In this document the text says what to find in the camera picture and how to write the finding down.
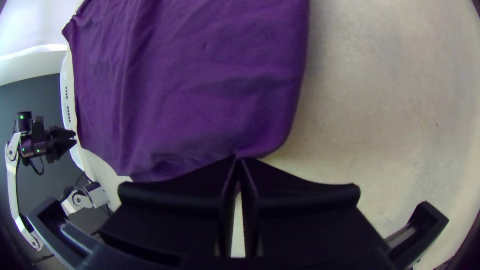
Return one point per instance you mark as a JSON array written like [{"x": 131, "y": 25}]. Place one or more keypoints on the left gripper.
[{"x": 51, "y": 148}]

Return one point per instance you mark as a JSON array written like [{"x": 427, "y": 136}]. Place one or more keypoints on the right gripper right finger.
[{"x": 300, "y": 221}]

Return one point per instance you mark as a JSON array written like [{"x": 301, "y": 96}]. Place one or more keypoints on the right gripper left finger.
[{"x": 176, "y": 213}]

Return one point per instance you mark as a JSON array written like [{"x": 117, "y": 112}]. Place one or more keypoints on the black t-shirt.
[{"x": 187, "y": 82}]

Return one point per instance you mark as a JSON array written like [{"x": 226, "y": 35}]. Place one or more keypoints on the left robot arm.
[{"x": 12, "y": 176}]

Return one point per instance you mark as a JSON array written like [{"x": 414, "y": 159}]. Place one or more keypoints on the white laundry basket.
[{"x": 69, "y": 75}]

